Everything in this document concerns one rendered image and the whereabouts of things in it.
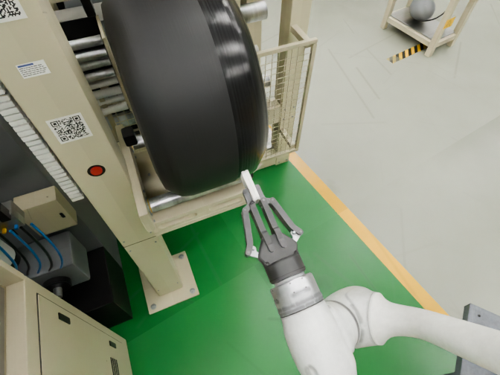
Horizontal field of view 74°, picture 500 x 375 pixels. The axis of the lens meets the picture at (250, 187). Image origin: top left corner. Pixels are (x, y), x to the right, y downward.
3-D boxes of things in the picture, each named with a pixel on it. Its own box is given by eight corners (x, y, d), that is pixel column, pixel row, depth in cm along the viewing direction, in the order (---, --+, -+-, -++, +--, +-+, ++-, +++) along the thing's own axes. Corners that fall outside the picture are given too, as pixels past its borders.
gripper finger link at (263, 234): (274, 253, 68) (267, 256, 68) (251, 204, 71) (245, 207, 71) (277, 249, 64) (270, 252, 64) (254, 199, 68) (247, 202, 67)
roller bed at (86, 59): (79, 125, 122) (36, 52, 98) (74, 100, 130) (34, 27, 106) (132, 111, 127) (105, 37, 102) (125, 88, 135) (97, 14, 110)
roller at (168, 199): (150, 214, 104) (148, 212, 100) (146, 202, 105) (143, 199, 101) (252, 179, 112) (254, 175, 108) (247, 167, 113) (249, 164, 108)
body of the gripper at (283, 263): (313, 268, 62) (293, 223, 65) (272, 286, 60) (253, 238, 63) (303, 272, 69) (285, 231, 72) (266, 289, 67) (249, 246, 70)
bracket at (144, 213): (147, 232, 103) (138, 216, 95) (123, 144, 124) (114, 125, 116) (158, 228, 104) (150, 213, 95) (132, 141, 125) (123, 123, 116)
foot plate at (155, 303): (149, 315, 170) (149, 313, 169) (138, 268, 185) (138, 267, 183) (199, 294, 176) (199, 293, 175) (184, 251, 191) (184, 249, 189)
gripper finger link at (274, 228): (280, 248, 65) (287, 245, 65) (260, 196, 68) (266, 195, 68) (277, 251, 68) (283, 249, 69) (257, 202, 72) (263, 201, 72)
